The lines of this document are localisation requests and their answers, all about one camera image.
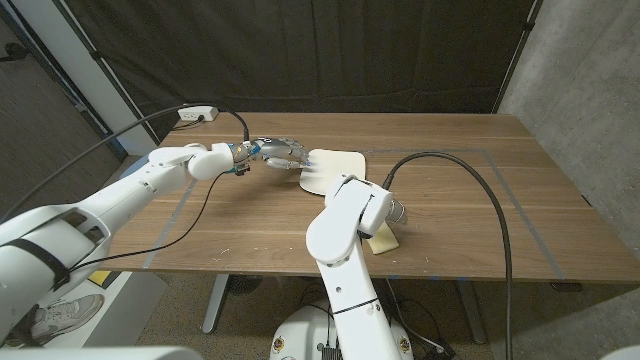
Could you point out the grey table leg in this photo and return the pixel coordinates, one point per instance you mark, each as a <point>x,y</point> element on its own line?
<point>215,305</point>
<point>472,315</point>

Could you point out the round black floor fan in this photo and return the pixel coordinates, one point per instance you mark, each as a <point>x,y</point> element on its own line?
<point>244,285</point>

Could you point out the white floor board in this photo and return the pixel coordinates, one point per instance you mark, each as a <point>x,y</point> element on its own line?
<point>130,310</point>

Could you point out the white robot torso base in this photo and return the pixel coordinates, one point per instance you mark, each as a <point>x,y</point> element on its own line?
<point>300,335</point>

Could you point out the black power adapter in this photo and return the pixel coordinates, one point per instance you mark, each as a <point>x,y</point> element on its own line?
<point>440,351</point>

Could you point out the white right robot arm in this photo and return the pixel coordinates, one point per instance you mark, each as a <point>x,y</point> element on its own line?
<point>345,235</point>

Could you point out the grey sneaker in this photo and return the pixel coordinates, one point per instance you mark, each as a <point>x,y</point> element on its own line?
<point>65,317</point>

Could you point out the white power strip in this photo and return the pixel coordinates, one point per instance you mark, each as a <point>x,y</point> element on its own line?
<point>192,115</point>

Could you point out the white square plate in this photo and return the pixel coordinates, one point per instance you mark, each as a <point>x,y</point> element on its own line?
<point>340,162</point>

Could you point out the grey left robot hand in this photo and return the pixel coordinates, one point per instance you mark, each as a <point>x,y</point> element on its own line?
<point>275,148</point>

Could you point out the black backdrop curtain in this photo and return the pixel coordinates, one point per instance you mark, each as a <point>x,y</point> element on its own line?
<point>300,50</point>

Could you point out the black backdrop stand pole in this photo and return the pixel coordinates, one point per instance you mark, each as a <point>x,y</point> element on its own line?
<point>517,55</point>
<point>107,75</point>

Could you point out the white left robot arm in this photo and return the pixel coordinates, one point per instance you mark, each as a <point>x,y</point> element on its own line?
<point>115,200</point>

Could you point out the yellow sponge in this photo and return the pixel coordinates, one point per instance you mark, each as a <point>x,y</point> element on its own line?
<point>385,242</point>

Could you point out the light blue floor object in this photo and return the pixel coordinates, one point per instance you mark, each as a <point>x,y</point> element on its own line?
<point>131,172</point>

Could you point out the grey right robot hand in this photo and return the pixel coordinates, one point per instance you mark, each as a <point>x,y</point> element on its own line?
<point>398,212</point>

